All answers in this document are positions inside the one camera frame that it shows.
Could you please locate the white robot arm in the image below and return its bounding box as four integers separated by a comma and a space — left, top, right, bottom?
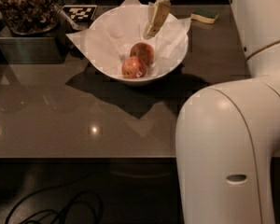
175, 0, 280, 224

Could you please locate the white bowl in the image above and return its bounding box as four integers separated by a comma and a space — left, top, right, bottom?
87, 4, 189, 87

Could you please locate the front red apple with sticker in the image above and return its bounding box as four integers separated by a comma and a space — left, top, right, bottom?
121, 56, 147, 78

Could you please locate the white paper liner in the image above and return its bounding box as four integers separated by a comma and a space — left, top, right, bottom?
65, 0, 192, 78

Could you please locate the yellow green sponge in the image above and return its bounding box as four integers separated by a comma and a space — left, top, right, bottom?
190, 8, 218, 24

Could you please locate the black white marker tag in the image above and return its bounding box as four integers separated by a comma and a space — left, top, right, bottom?
63, 5, 97, 22

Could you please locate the grey metal box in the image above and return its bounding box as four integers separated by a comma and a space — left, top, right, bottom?
0, 26, 67, 64

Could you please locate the glass jar of snacks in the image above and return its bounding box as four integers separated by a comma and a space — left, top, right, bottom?
0, 0, 59, 35

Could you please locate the metal spoon handle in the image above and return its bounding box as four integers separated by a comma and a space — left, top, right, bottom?
54, 5, 83, 31

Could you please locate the black floor cable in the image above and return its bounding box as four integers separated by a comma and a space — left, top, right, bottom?
4, 184, 105, 224

